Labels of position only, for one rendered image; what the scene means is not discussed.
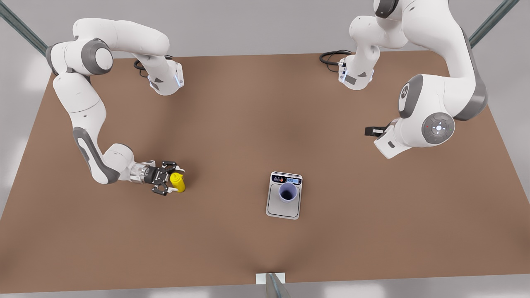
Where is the yellow sauce bottle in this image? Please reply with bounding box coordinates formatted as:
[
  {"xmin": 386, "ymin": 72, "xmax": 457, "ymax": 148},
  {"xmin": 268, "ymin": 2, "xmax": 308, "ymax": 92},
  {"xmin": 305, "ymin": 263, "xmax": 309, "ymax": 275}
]
[{"xmin": 170, "ymin": 173, "xmax": 186, "ymax": 193}]

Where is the lavender cup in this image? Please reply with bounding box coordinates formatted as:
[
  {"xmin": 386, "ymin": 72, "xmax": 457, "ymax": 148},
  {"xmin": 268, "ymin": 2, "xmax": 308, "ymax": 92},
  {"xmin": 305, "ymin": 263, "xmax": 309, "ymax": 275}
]
[{"xmin": 278, "ymin": 182, "xmax": 298, "ymax": 203}]

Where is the grey digital kitchen scale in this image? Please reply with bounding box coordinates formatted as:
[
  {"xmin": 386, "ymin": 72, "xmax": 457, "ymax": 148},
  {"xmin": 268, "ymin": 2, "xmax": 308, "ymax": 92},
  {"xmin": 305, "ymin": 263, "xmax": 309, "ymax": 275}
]
[{"xmin": 265, "ymin": 171, "xmax": 303, "ymax": 220}]

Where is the black cable loop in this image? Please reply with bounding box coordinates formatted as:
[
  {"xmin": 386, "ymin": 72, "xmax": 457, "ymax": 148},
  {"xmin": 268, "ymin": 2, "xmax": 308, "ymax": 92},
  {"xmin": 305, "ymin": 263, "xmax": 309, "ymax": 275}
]
[
  {"xmin": 133, "ymin": 55, "xmax": 174, "ymax": 79},
  {"xmin": 319, "ymin": 50, "xmax": 353, "ymax": 73}
]

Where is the white post foot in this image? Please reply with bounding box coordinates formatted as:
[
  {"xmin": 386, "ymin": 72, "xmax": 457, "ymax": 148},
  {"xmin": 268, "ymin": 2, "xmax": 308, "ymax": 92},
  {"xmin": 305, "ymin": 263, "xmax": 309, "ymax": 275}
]
[{"xmin": 255, "ymin": 272, "xmax": 287, "ymax": 286}]

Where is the silver frame post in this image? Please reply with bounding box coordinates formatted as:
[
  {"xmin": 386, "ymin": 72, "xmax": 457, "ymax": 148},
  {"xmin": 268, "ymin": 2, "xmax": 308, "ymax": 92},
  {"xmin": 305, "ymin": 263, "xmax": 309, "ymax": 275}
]
[
  {"xmin": 0, "ymin": 3, "xmax": 49, "ymax": 57},
  {"xmin": 265, "ymin": 272, "xmax": 291, "ymax": 298},
  {"xmin": 469, "ymin": 0, "xmax": 520, "ymax": 48}
]

